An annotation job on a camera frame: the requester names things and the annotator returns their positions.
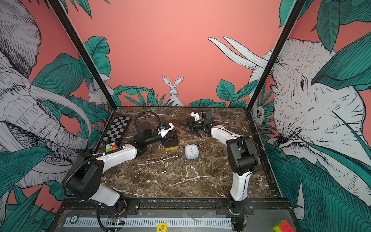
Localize yellow square alarm clock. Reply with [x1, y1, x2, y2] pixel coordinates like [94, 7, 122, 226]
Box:
[161, 129, 179, 151]

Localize yellow round sticker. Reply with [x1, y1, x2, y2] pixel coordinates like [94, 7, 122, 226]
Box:
[156, 223, 167, 232]

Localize black white chessboard box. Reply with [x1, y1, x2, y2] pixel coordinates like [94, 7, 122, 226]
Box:
[101, 115, 131, 146]

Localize white perforated rail strip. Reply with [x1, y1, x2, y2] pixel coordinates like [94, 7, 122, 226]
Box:
[63, 217, 232, 229]

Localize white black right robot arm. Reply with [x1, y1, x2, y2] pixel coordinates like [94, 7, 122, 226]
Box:
[179, 109, 259, 215]

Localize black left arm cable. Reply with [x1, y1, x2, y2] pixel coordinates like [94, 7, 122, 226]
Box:
[61, 146, 117, 201]

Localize colourful puzzle cube on table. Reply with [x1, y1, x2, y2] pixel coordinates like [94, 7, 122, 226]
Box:
[105, 142, 118, 152]

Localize colourful puzzle cube on ledge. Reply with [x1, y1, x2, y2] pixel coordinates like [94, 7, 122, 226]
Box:
[273, 220, 295, 232]

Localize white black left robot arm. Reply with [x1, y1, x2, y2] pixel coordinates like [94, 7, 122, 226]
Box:
[61, 123, 173, 214]

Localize light blue small alarm clock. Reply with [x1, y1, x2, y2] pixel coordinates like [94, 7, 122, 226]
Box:
[184, 145, 199, 160]

